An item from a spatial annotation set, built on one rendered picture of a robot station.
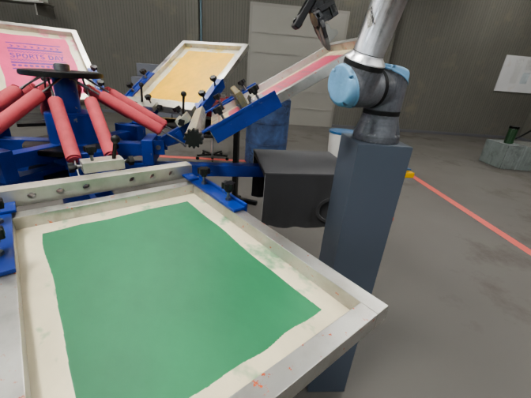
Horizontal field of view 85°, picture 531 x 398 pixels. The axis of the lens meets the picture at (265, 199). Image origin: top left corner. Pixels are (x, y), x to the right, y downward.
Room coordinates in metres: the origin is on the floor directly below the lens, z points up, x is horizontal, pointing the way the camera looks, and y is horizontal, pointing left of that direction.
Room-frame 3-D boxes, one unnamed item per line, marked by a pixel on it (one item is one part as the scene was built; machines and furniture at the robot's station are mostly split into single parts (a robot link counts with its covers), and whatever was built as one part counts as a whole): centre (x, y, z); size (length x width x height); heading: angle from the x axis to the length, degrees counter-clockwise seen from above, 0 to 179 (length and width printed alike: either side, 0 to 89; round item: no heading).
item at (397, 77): (1.00, -0.35, 1.37); 0.13 x 0.12 x 0.14; 121
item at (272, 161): (1.56, -0.18, 0.95); 0.48 x 0.44 x 0.01; 101
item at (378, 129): (1.01, -0.36, 1.25); 0.15 x 0.15 x 0.10
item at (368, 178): (1.01, -0.36, 0.60); 0.18 x 0.18 x 1.20; 5
